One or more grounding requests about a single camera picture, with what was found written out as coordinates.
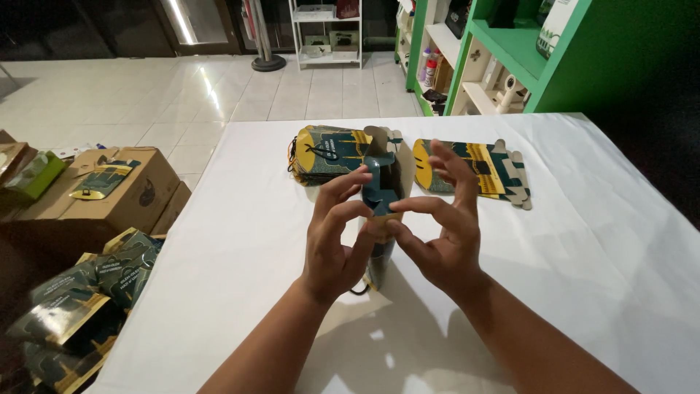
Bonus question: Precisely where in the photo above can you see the person's right hand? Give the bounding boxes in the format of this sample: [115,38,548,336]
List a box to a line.
[385,139,486,303]

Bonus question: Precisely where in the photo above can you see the person's left hand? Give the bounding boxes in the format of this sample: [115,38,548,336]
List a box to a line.
[298,166,380,305]

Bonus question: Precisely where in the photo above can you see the dark green gold gift box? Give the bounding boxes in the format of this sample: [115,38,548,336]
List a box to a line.
[350,125,410,296]

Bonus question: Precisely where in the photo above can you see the green shelf unit with goods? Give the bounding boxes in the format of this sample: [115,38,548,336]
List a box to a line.
[393,0,594,117]

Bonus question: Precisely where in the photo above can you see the large brown cardboard carton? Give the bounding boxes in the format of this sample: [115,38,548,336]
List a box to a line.
[18,146,182,235]

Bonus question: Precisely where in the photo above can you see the pole stand with round base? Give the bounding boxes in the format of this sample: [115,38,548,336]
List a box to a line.
[243,0,287,73]

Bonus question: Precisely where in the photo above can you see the white metal shelf rack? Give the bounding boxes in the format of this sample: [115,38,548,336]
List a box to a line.
[288,0,364,71]

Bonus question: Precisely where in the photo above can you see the flat unfolded green gold box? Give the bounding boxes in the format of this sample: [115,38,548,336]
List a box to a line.
[69,158,142,201]

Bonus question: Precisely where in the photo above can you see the heap of assembled gift boxes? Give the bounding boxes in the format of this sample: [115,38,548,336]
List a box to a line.
[4,227,166,394]

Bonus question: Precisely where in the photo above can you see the light green box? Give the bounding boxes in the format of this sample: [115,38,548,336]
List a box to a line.
[0,150,70,204]

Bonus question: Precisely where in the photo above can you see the brown glossy box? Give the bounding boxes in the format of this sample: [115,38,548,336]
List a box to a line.
[0,140,39,187]

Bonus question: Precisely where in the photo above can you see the stack of corded flat boxes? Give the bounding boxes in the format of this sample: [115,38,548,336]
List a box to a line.
[287,124,407,188]

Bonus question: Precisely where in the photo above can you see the glass door with metal frame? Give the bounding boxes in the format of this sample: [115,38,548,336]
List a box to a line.
[152,0,242,57]

